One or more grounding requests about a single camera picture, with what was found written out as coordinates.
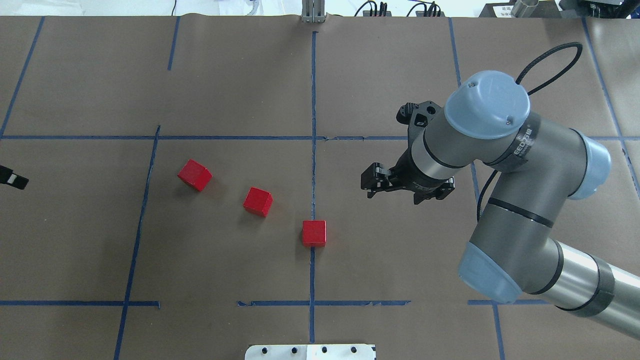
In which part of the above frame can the black camera cable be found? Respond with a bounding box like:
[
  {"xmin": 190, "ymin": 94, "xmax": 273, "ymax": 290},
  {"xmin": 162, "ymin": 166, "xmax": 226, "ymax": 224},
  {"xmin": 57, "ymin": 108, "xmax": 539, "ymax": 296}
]
[{"xmin": 476, "ymin": 42, "xmax": 584, "ymax": 223}]

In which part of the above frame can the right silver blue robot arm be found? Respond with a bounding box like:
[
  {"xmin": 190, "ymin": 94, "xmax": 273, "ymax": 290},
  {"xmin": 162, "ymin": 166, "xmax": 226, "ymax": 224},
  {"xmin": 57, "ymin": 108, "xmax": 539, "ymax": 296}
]
[{"xmin": 360, "ymin": 70, "xmax": 639, "ymax": 338}]

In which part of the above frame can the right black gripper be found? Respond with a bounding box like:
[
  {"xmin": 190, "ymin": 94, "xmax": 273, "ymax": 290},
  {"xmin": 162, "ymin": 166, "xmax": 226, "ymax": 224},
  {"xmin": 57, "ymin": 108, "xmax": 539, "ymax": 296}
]
[{"xmin": 360, "ymin": 160, "xmax": 455, "ymax": 205}]

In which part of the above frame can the white camera stand pole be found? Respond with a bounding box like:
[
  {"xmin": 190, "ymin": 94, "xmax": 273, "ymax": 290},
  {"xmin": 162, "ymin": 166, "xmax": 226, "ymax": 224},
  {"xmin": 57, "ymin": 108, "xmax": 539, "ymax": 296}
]
[{"xmin": 244, "ymin": 343, "xmax": 377, "ymax": 360}]

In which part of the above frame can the aluminium frame post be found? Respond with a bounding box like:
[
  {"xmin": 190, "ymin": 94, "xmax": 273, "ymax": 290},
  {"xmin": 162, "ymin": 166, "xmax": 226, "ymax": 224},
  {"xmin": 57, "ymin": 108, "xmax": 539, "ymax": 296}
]
[{"xmin": 301, "ymin": 0, "xmax": 327, "ymax": 24}]

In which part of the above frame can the silver metal cup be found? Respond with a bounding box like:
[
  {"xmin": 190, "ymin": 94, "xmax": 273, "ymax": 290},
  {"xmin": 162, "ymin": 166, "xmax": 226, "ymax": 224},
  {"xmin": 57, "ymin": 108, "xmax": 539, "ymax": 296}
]
[{"xmin": 510, "ymin": 0, "xmax": 540, "ymax": 18}]

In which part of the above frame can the red cube block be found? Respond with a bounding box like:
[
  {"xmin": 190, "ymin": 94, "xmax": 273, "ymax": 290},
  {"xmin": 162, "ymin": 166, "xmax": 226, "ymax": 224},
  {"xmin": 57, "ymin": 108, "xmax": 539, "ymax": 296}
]
[
  {"xmin": 242, "ymin": 186, "xmax": 274, "ymax": 218},
  {"xmin": 302, "ymin": 219, "xmax": 327, "ymax": 248},
  {"xmin": 177, "ymin": 159, "xmax": 213, "ymax": 192}
]

